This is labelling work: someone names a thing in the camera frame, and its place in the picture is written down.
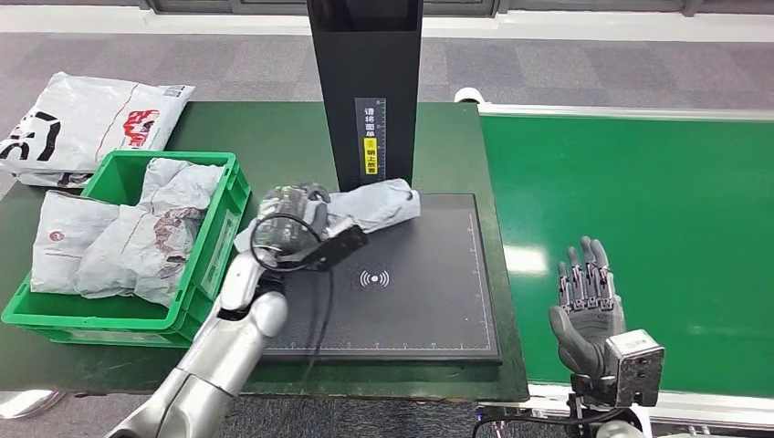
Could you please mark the grey parcel with round logo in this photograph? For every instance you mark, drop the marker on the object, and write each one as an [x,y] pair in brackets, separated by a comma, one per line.
[60,242]

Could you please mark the green plastic crate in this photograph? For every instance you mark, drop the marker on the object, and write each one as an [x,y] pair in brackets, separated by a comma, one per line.
[103,317]

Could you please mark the black yellow label sticker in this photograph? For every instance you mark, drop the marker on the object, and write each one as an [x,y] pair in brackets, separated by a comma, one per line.
[370,136]

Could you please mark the dark green table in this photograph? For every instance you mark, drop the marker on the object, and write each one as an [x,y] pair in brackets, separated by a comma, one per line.
[284,139]

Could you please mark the white conveyor roller end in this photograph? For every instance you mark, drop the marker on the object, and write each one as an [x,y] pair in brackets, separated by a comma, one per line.
[468,95]

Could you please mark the flat white parcel underneath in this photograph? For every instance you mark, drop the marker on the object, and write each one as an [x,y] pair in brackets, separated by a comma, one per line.
[51,179]

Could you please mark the black inbound scanner machine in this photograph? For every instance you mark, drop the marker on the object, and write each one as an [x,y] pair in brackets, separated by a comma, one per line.
[423,302]

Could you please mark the plain grey parcel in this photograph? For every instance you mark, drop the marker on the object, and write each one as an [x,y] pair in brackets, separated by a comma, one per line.
[133,248]

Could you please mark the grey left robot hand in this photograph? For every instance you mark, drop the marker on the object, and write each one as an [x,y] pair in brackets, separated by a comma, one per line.
[290,214]

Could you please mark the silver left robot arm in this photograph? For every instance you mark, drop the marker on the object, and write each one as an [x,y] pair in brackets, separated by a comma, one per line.
[224,350]

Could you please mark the grey parcel with red print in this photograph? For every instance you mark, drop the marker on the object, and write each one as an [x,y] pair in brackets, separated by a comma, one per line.
[381,205]

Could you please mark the white parcel with black print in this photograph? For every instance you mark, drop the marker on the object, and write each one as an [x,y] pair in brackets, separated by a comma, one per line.
[84,115]

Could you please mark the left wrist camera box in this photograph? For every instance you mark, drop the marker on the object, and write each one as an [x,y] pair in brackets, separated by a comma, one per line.
[338,248]

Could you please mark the chrome round base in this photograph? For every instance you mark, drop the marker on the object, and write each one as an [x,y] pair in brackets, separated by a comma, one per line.
[27,404]

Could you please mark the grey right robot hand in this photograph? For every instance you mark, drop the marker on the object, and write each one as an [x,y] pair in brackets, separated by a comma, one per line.
[589,326]

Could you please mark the green conveyor belt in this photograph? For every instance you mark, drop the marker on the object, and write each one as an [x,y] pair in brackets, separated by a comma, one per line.
[604,193]

